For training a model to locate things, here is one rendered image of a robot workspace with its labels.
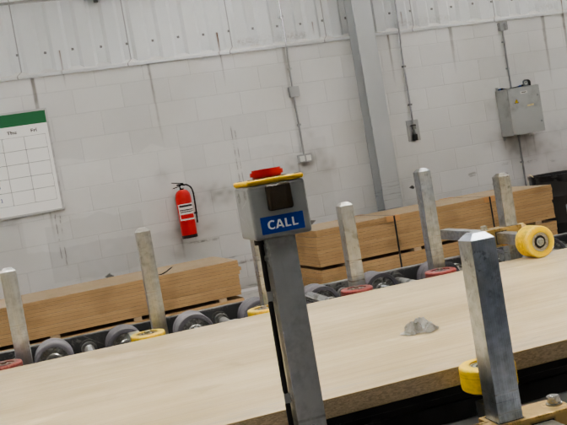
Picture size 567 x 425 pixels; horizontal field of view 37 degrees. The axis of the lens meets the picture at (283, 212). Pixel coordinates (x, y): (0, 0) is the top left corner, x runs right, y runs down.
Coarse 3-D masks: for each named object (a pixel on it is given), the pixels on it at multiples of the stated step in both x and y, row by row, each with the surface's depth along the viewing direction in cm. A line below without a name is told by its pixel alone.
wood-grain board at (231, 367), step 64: (256, 320) 191; (320, 320) 178; (384, 320) 167; (448, 320) 157; (512, 320) 148; (0, 384) 169; (64, 384) 159; (128, 384) 150; (192, 384) 142; (256, 384) 134; (320, 384) 128; (384, 384) 122; (448, 384) 124
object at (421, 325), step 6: (420, 318) 154; (408, 324) 155; (414, 324) 152; (420, 324) 153; (426, 324) 153; (432, 324) 151; (408, 330) 151; (414, 330) 151; (420, 330) 152; (426, 330) 150; (432, 330) 150
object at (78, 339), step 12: (564, 240) 296; (420, 264) 282; (408, 276) 280; (204, 312) 262; (228, 312) 264; (132, 324) 257; (144, 324) 257; (168, 324) 259; (72, 336) 253; (84, 336) 252; (96, 336) 253; (36, 348) 248; (0, 360) 246
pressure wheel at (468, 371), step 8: (472, 360) 124; (464, 368) 121; (472, 368) 120; (464, 376) 120; (472, 376) 119; (464, 384) 120; (472, 384) 119; (480, 384) 118; (472, 392) 119; (480, 392) 118
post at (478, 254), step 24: (480, 240) 108; (480, 264) 108; (480, 288) 108; (480, 312) 108; (504, 312) 109; (480, 336) 109; (504, 336) 109; (480, 360) 111; (504, 360) 109; (504, 384) 109; (504, 408) 109
